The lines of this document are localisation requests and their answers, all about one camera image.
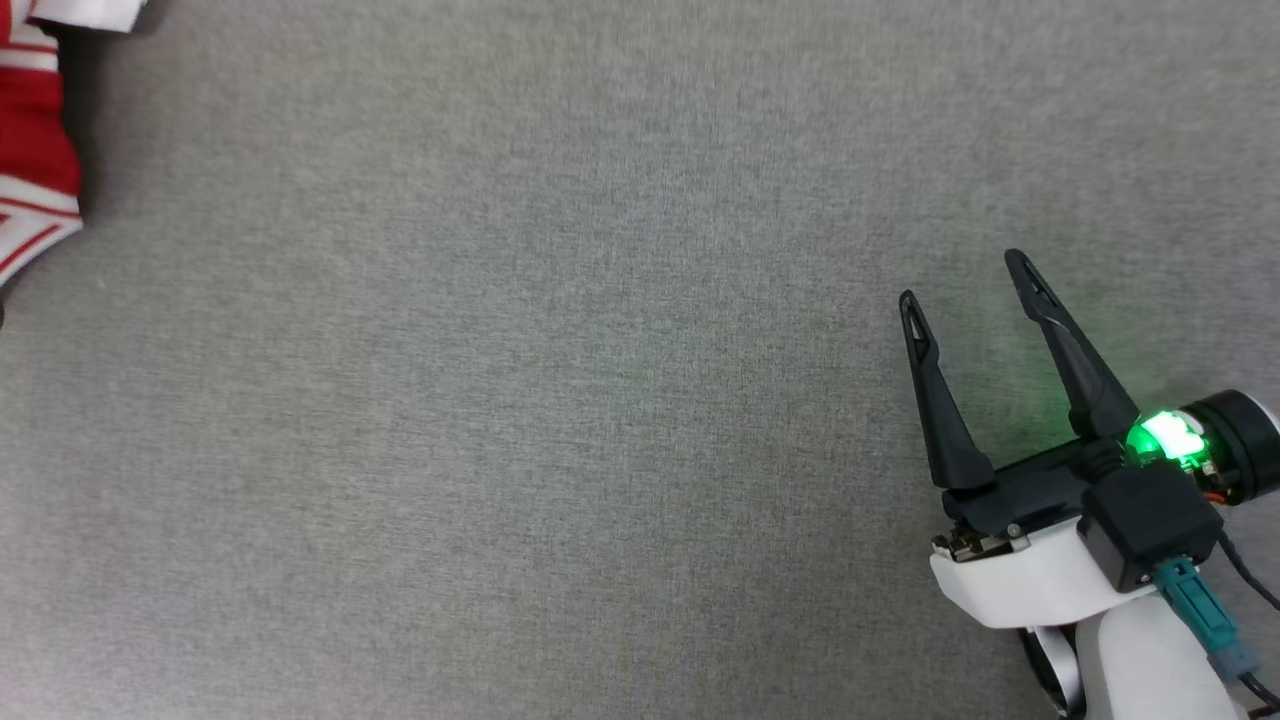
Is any red white basketball jersey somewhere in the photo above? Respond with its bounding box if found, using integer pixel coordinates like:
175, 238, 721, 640
0, 0, 147, 293

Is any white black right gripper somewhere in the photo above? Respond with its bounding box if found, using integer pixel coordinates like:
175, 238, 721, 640
899, 247, 1280, 630

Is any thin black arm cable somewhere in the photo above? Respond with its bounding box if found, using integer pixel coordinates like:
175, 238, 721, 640
1215, 530, 1280, 611

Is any teal connector black cable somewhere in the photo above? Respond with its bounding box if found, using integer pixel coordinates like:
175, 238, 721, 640
1150, 557, 1280, 706

